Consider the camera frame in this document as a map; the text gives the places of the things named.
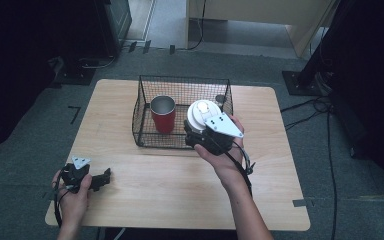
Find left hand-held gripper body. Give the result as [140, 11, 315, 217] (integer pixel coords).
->
[60, 155, 93, 194]

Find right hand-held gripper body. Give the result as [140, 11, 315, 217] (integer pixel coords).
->
[194, 112, 245, 157]

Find clear bottle with white lid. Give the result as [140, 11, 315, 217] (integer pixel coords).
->
[186, 99, 223, 133]

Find red cup with steel inside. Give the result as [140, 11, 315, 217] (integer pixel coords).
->
[149, 95, 177, 135]

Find black wire mesh basket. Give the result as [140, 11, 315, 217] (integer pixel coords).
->
[131, 74, 235, 151]

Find person's left hand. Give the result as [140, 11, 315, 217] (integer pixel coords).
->
[51, 170, 94, 228]

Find person's right hand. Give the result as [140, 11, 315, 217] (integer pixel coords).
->
[193, 114, 246, 188]

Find black angle tape mark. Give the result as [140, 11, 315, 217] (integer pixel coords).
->
[67, 105, 82, 125]

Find dark curtain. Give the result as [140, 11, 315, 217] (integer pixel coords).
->
[0, 0, 101, 158]

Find beige wooden furniture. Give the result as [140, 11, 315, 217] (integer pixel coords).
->
[185, 0, 342, 58]

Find black cabinet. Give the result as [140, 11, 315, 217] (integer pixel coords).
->
[93, 0, 133, 58]

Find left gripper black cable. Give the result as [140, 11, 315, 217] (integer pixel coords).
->
[53, 169, 72, 228]

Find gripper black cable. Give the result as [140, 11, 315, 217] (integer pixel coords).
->
[226, 139, 257, 198]
[53, 169, 72, 228]

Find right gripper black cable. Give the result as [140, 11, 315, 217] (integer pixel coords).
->
[226, 139, 257, 198]

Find black stand base plate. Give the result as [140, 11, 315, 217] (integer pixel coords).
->
[50, 56, 97, 88]
[281, 70, 325, 97]

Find black hanging cable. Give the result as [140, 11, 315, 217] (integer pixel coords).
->
[179, 0, 208, 52]

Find black floor cables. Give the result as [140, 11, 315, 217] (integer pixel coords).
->
[279, 95, 340, 240]

